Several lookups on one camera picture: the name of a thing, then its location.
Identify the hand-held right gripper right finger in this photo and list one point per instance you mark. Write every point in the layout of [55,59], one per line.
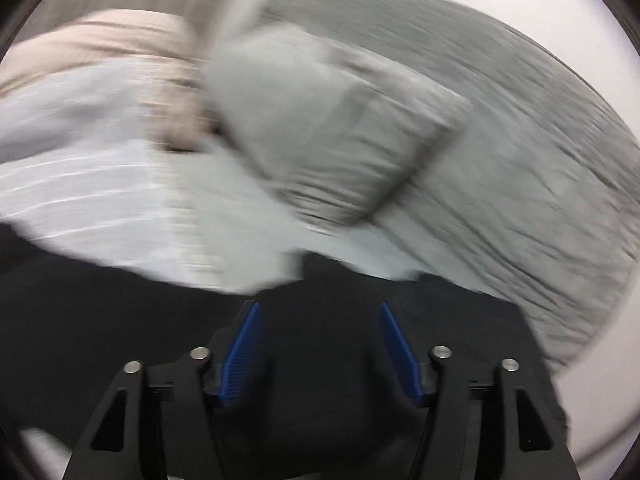
[400,355]

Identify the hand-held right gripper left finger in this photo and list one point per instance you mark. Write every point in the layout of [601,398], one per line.
[242,355]

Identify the black garment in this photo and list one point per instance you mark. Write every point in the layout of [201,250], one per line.
[325,335]

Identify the light blue checked blanket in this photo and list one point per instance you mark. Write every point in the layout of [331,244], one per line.
[75,195]

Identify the grey pillow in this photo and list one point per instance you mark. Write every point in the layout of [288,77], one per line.
[325,125]

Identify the beige striped duvet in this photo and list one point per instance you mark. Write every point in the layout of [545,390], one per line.
[125,35]

